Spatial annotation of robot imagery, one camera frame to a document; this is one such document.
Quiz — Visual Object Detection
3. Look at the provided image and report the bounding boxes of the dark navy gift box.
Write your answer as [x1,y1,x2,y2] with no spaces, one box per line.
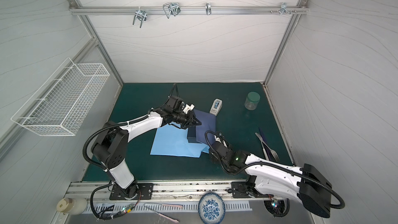
[187,127,199,144]

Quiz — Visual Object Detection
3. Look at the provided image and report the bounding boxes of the light blue wrapping paper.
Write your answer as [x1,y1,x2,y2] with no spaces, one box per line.
[150,110,216,158]

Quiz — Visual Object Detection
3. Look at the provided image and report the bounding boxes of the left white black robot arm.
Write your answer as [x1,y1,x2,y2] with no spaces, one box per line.
[83,84,202,199]

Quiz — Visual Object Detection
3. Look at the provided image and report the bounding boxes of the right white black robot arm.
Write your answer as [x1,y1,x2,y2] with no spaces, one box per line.
[204,131,346,218]

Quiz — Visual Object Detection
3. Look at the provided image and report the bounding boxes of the green table mat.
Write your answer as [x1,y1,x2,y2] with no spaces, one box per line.
[81,82,300,181]

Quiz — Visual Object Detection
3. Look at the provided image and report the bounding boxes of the blue white patterned plate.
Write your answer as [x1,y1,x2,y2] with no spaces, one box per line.
[198,192,226,224]

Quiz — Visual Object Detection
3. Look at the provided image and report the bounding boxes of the green lid clear jar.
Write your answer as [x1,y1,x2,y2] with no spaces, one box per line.
[245,91,261,111]

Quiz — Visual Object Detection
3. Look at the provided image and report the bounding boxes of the black round fan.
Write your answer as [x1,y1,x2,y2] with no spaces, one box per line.
[264,199,290,217]

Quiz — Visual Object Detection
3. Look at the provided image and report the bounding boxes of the left metal hook clamp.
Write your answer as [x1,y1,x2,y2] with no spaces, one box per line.
[132,9,147,28]

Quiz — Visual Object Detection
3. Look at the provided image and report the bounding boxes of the metal hook clamp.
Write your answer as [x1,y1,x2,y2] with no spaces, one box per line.
[162,2,181,19]
[132,9,147,28]

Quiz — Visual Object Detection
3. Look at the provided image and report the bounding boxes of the middle metal hook clamp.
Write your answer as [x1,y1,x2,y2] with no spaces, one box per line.
[162,2,181,19]

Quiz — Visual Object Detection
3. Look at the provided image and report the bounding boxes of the white round container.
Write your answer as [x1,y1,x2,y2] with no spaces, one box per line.
[56,198,87,215]

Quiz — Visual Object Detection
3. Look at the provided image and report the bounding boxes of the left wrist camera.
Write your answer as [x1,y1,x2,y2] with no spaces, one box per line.
[182,104,195,114]

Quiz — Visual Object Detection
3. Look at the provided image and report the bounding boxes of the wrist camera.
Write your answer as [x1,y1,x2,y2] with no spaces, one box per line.
[182,104,195,114]
[215,135,224,145]

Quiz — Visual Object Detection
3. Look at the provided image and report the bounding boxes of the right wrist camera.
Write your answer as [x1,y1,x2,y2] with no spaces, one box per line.
[215,135,224,145]

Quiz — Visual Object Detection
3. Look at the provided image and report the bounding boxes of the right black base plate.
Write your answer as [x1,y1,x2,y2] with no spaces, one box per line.
[228,181,259,199]

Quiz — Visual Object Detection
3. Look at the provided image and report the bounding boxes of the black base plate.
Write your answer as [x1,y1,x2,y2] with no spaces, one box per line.
[228,181,259,199]
[109,183,154,201]

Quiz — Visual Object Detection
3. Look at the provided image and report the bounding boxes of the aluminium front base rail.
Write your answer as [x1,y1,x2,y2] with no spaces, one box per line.
[65,179,256,203]

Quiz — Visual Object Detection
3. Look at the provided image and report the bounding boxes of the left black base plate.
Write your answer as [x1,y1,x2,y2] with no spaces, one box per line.
[109,183,154,201]

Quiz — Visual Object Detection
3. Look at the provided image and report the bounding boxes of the small metal ring clamp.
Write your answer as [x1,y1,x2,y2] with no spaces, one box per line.
[205,3,211,16]

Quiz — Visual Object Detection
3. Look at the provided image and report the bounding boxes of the white wire basket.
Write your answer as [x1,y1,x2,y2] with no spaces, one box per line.
[11,58,110,136]

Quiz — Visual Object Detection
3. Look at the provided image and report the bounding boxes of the aluminium top cross rail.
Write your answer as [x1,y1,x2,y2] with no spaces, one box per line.
[69,5,309,16]

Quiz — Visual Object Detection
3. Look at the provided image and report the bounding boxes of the right metal bracket clamp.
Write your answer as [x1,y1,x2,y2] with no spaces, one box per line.
[269,3,296,16]

